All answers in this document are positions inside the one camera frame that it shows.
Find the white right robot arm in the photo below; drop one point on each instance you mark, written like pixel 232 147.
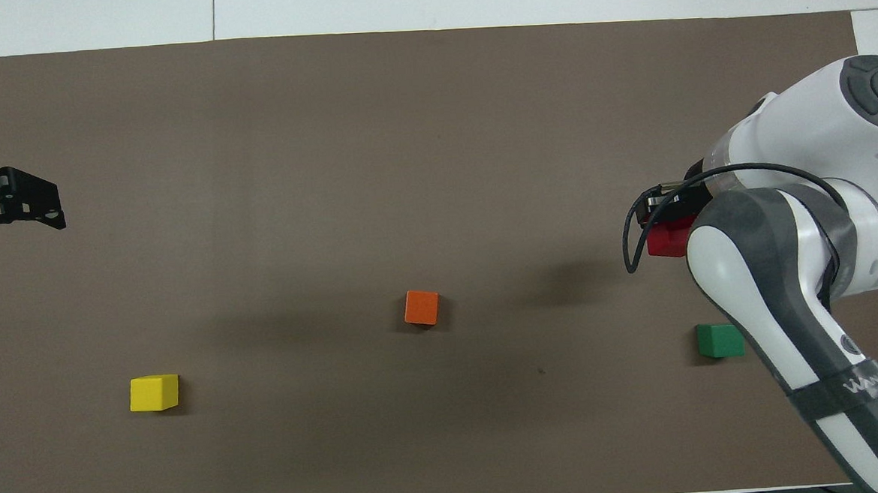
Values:
pixel 786 273

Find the brown table mat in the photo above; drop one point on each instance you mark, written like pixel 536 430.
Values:
pixel 375 167

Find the orange cube block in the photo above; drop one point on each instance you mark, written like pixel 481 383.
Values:
pixel 422 308

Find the green cube block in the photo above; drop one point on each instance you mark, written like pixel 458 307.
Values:
pixel 718 341

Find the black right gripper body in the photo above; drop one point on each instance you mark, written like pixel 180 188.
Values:
pixel 688 196

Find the red cube block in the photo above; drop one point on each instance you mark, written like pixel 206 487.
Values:
pixel 666 242

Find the yellow cube block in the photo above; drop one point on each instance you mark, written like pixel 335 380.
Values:
pixel 154 394

